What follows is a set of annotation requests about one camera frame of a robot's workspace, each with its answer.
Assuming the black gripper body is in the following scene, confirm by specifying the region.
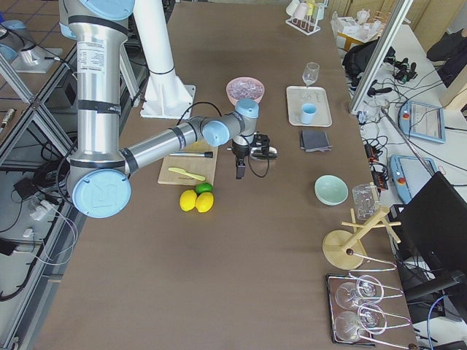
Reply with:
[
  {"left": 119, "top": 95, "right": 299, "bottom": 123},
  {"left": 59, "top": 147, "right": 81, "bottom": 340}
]
[{"left": 232, "top": 133, "right": 270, "bottom": 158}]

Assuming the stainless steel ice scoop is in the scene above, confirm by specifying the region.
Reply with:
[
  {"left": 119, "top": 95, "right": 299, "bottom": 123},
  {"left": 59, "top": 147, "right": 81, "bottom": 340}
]
[{"left": 250, "top": 147, "right": 278, "bottom": 160}]

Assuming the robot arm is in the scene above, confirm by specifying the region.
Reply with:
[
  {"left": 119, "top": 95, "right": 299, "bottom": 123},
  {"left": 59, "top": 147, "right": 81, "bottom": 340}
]
[{"left": 59, "top": 1, "right": 259, "bottom": 218}]

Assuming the clear ice cubes pile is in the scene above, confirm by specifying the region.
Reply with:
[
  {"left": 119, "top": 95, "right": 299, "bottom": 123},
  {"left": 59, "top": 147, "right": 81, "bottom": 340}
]
[{"left": 227, "top": 79, "right": 264, "bottom": 99}]

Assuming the light blue cup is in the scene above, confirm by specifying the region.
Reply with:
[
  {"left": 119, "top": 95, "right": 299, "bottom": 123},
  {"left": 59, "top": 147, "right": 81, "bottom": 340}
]
[{"left": 300, "top": 103, "right": 317, "bottom": 125}]

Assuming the steel muddler black tip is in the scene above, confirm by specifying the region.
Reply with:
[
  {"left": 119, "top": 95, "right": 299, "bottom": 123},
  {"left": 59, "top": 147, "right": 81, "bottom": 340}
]
[{"left": 169, "top": 151, "right": 214, "bottom": 158}]

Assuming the bamboo cutting board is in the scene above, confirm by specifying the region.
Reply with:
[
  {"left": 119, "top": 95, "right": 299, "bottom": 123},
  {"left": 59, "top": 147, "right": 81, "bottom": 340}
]
[{"left": 157, "top": 140, "right": 219, "bottom": 186}]

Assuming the yellow plastic knife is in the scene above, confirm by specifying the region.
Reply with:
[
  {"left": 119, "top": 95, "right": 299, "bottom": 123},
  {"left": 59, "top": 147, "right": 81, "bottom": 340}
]
[{"left": 168, "top": 167, "right": 206, "bottom": 182}]

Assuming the green lime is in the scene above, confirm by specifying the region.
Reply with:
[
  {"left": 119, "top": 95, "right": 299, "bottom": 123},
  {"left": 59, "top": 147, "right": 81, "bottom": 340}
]
[{"left": 195, "top": 182, "right": 213, "bottom": 195}]

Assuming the lower yellow lemon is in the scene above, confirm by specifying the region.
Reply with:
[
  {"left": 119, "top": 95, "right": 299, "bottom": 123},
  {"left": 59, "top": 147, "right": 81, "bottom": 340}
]
[{"left": 195, "top": 192, "right": 214, "bottom": 213}]

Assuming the yellow lemon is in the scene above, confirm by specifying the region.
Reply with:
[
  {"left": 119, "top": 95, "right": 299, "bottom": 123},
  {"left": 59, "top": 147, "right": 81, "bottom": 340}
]
[
  {"left": 195, "top": 192, "right": 214, "bottom": 213},
  {"left": 179, "top": 190, "right": 198, "bottom": 211}
]

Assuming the pink bowl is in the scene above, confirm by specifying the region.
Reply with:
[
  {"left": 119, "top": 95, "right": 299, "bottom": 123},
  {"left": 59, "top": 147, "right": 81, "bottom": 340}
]
[{"left": 225, "top": 77, "right": 265, "bottom": 106}]

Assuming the upper yellow lemon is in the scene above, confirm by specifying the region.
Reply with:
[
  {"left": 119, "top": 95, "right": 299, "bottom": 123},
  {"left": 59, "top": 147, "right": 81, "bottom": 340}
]
[{"left": 179, "top": 190, "right": 198, "bottom": 211}]

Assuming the cream serving tray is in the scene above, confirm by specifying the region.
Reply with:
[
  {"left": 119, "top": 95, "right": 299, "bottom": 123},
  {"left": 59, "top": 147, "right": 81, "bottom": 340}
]
[{"left": 285, "top": 86, "right": 332, "bottom": 128}]

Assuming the green bowl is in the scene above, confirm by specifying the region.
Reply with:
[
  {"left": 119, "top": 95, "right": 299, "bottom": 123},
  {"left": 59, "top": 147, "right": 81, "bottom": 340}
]
[{"left": 314, "top": 175, "right": 349, "bottom": 206}]

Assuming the clear wine glass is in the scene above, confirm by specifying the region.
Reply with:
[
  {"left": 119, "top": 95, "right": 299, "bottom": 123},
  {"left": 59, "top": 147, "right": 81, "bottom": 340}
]
[{"left": 301, "top": 62, "right": 320, "bottom": 102}]

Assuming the glass mug on stand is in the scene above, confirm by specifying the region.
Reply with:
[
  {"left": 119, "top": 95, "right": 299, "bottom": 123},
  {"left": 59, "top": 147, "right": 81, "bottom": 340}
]
[{"left": 352, "top": 182, "right": 380, "bottom": 220}]

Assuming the wooden mug tree stand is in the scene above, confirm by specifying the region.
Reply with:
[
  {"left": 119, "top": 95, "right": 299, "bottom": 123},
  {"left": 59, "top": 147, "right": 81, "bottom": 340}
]
[{"left": 323, "top": 204, "right": 401, "bottom": 271}]

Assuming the black backpack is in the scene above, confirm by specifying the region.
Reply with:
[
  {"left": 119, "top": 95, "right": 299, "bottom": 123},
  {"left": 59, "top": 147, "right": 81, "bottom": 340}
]
[{"left": 342, "top": 39, "right": 379, "bottom": 88}]

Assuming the lower teach pendant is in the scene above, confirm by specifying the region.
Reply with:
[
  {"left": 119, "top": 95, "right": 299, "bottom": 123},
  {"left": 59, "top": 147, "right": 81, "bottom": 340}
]
[{"left": 389, "top": 155, "right": 432, "bottom": 204}]

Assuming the teach pendant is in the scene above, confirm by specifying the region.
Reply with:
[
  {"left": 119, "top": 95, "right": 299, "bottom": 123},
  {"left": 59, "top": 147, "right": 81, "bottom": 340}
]
[
  {"left": 398, "top": 101, "right": 446, "bottom": 144},
  {"left": 389, "top": 155, "right": 432, "bottom": 204}
]

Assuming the far hanging wine glass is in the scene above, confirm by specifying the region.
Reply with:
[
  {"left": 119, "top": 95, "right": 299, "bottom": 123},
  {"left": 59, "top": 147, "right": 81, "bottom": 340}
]
[{"left": 334, "top": 275, "right": 404, "bottom": 311}]

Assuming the hanging wine glass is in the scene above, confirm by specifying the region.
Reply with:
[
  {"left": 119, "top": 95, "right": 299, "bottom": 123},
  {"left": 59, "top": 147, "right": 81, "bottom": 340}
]
[
  {"left": 334, "top": 275, "right": 404, "bottom": 311},
  {"left": 333, "top": 303, "right": 413, "bottom": 342}
]

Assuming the upper teach pendant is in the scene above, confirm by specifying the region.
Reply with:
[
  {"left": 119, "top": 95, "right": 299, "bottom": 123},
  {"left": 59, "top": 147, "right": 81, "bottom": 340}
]
[{"left": 398, "top": 101, "right": 446, "bottom": 144}]

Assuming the black glass holder tray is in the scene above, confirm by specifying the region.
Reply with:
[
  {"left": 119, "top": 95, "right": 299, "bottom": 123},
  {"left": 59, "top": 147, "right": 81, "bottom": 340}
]
[{"left": 326, "top": 256, "right": 417, "bottom": 349}]

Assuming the black monitor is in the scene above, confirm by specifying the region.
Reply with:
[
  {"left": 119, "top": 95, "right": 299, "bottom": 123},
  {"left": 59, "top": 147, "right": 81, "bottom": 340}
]
[{"left": 389, "top": 171, "right": 466, "bottom": 308}]

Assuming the near hanging wine glass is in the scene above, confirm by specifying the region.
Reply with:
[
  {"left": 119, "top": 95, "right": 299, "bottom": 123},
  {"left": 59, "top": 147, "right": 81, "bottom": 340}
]
[{"left": 333, "top": 303, "right": 413, "bottom": 342}]

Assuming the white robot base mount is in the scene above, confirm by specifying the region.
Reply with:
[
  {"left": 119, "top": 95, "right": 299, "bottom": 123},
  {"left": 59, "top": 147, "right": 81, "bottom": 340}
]
[{"left": 133, "top": 0, "right": 196, "bottom": 119}]

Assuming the white wire dish rack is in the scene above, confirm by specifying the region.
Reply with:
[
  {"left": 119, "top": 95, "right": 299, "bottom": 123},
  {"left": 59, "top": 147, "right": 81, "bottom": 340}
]
[{"left": 285, "top": 0, "right": 328, "bottom": 36}]

